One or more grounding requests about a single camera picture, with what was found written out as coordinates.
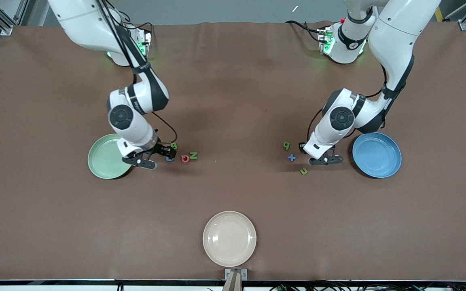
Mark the blue foam letter t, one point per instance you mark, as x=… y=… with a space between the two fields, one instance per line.
x=292 y=157

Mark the beige camera pole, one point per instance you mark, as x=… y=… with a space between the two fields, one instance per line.
x=233 y=285

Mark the beige plate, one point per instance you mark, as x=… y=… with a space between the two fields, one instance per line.
x=229 y=238

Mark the black table edge rail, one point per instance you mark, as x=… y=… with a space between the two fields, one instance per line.
x=55 y=281

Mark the brown table cover sheet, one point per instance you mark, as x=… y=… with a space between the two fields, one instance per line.
x=257 y=194

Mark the yellow floor tape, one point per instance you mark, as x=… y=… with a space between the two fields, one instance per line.
x=439 y=15

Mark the red foam letter Q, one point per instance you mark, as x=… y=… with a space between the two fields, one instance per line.
x=182 y=159

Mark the green foam letter q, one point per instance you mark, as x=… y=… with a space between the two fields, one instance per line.
x=286 y=146

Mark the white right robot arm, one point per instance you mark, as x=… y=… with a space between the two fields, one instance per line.
x=132 y=125

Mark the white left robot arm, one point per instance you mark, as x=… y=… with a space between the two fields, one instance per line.
x=395 y=36

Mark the light green plate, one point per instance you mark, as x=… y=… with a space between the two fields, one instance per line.
x=103 y=157

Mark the blue plate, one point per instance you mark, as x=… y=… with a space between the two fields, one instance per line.
x=378 y=159

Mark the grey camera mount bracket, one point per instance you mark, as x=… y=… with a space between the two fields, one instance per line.
x=227 y=275

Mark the green foam letter N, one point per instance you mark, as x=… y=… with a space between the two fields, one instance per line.
x=193 y=155
x=304 y=173

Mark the grey frame strut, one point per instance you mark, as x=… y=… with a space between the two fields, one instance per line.
x=22 y=10

